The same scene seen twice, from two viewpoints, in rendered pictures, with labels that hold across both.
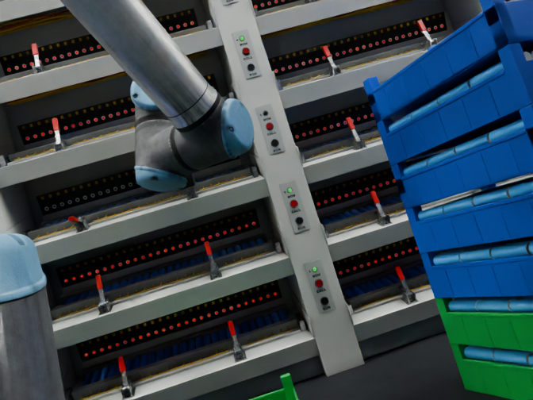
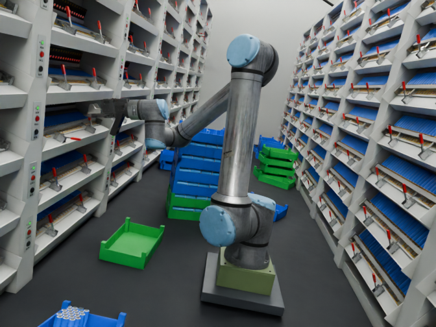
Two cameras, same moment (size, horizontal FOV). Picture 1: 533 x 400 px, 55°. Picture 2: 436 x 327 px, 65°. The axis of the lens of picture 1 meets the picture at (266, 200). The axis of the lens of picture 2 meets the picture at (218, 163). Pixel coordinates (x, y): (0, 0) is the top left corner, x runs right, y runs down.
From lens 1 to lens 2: 1.73 m
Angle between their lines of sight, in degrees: 84
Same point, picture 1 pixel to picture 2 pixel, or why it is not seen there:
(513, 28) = not seen: hidden behind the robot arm
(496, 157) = (215, 165)
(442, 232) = (187, 176)
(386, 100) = not seen: hidden behind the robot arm
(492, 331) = (188, 203)
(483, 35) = not seen: hidden behind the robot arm
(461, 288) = (184, 191)
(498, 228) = (205, 180)
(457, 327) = (176, 201)
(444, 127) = (205, 152)
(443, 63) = (215, 139)
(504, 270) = (202, 189)
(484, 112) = (218, 156)
